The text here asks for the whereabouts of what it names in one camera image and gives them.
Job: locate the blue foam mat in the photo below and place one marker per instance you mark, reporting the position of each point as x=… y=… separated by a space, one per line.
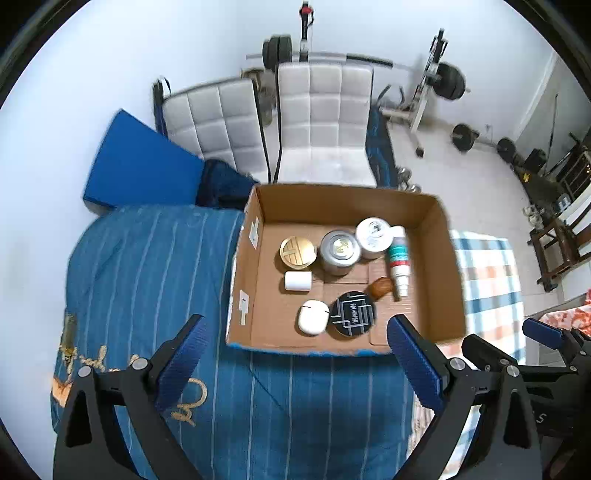
x=135 y=166

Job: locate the black dumbbell on floor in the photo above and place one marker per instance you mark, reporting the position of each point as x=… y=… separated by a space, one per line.
x=465 y=138

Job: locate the white cylinder container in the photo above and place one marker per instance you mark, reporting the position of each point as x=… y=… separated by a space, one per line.
x=297 y=281

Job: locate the green white glue tube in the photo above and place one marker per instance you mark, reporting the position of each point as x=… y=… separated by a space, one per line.
x=399 y=261

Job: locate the white earbud case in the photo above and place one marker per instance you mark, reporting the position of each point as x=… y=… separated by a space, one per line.
x=313 y=317

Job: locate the silver round tin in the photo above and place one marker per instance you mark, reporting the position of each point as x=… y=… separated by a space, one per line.
x=339 y=252

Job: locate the orange floral cloth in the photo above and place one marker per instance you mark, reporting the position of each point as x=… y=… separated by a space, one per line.
x=576 y=318

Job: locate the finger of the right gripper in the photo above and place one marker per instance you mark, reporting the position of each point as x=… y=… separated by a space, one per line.
x=486 y=357
x=570 y=343

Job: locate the black patterned round tin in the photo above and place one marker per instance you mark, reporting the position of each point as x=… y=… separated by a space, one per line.
x=353 y=314

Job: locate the right white cushioned chair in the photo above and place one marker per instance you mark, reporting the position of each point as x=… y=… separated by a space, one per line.
x=324 y=111

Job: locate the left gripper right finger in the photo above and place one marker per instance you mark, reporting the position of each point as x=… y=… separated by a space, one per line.
x=422 y=361

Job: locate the gold round tin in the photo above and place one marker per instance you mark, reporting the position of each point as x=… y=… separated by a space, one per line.
x=297 y=253

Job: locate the open cardboard box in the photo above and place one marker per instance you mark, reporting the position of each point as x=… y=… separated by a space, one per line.
x=262 y=314

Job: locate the checkered orange blue cloth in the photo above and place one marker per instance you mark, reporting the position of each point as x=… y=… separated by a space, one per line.
x=494 y=311

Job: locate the small brown wooden object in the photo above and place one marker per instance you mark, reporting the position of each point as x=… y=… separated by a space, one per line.
x=380 y=288

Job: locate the white cushioned chair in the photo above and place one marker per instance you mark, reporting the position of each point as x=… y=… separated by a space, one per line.
x=218 y=120
x=324 y=111

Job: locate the dark wooden stool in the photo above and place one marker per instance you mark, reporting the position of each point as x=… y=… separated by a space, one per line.
x=558 y=249

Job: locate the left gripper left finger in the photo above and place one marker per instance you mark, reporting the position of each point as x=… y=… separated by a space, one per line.
x=176 y=359

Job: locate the blue striped bedsheet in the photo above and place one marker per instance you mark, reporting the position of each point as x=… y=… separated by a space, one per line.
x=134 y=278

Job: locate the left white cushioned chair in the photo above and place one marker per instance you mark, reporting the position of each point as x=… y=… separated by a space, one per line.
x=218 y=120

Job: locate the white cream jar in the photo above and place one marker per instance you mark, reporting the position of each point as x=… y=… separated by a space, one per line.
x=374 y=236

